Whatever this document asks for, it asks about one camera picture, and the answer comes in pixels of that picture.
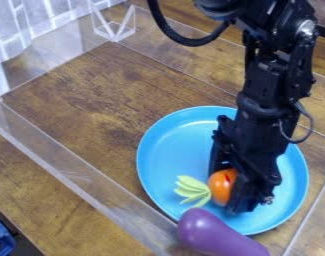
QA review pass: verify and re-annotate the purple toy eggplant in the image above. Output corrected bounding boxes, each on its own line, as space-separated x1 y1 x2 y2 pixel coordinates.
176 208 271 256

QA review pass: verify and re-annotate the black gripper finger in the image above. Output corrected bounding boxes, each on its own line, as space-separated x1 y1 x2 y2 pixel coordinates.
224 172 276 214
208 147 231 174

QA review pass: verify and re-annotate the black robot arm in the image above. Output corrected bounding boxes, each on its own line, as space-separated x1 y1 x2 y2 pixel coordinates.
195 0 319 214

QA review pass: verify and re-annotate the black corrugated cable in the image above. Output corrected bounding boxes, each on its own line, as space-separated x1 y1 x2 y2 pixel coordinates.
145 0 232 48

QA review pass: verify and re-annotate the blue round plate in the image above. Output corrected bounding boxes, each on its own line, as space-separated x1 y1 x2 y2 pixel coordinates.
136 106 308 235

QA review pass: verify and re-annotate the blue plastic object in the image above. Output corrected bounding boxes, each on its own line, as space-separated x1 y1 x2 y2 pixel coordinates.
0 222 16 256

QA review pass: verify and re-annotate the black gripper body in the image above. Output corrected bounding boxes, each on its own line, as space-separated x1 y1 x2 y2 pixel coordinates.
212 96 299 185

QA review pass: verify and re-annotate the orange toy carrot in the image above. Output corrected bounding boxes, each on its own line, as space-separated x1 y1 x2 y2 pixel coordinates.
174 168 236 208

